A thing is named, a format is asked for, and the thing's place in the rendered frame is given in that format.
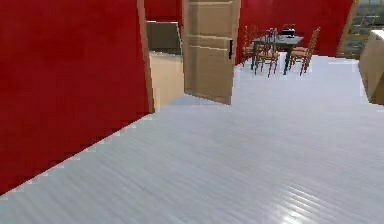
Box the tan wooden cabinet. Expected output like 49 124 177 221
358 29 384 107

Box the black box on table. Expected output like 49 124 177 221
281 24 297 38

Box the window with tan frame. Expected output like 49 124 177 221
335 0 384 60

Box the brown framed wall picture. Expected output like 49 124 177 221
146 21 183 57

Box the dark grey dining table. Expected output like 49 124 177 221
250 34 305 76

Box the brown wooden dining chair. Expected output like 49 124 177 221
241 25 259 67
288 26 322 77
254 27 281 79

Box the tan wooden room door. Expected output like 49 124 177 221
181 0 242 106

